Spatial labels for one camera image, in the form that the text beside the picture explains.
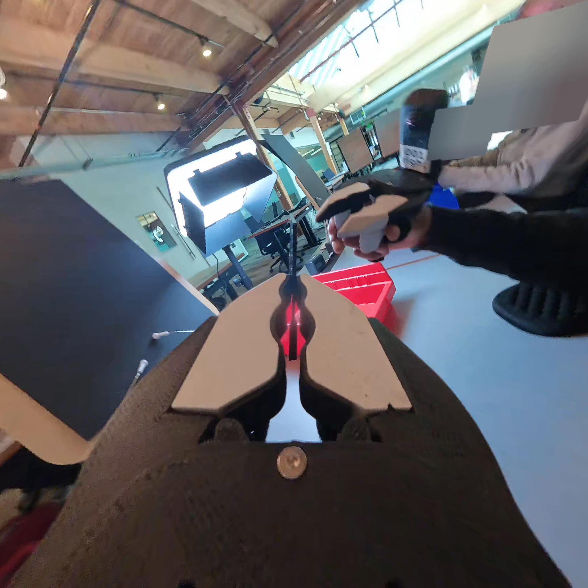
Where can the black flag panel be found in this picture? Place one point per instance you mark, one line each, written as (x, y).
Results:
(298, 165)

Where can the black trapezoid plate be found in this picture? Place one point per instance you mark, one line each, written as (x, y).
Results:
(292, 248)

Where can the blue bin with white label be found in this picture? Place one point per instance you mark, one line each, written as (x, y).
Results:
(443, 197)

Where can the ceiling spot light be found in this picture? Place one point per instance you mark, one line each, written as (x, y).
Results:
(207, 52)
(160, 106)

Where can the studio light panel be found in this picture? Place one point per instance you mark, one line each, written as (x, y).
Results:
(216, 216)

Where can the black light stand pole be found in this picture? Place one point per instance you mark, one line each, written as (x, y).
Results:
(234, 266)

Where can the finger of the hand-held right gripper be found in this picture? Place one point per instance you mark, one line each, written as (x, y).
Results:
(344, 200)
(367, 216)

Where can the ceiling light bulb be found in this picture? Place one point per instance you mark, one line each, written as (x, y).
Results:
(2, 93)

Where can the black box device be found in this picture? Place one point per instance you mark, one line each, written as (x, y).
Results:
(316, 265)

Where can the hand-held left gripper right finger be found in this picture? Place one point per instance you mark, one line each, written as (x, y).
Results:
(353, 363)

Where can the black office chair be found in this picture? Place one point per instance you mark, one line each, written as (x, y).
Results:
(275, 248)

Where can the wooden office desk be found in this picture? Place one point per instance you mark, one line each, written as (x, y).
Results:
(216, 273)

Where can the brown partition board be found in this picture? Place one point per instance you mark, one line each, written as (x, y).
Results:
(356, 149)

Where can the red plastic bin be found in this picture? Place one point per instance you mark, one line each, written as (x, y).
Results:
(367, 285)

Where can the black chair armrest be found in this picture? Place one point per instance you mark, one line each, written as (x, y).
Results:
(537, 307)

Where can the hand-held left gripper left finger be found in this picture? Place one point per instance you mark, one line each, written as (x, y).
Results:
(229, 358)

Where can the black board with pale rim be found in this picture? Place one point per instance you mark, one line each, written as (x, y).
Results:
(69, 298)

